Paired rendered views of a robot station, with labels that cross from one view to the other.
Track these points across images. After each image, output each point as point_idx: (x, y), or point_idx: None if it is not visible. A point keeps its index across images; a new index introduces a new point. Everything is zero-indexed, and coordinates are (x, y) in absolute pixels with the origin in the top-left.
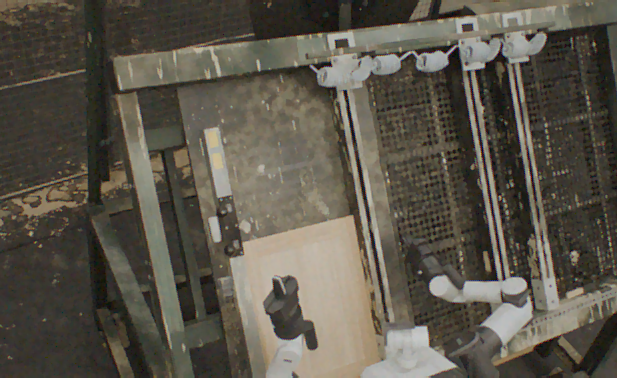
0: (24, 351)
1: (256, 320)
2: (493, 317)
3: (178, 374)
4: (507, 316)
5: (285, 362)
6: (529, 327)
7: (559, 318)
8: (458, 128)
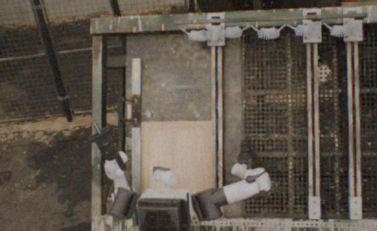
0: (112, 182)
1: (139, 164)
2: (231, 184)
3: (93, 179)
4: (237, 185)
5: (108, 173)
6: (332, 226)
7: (363, 229)
8: (305, 81)
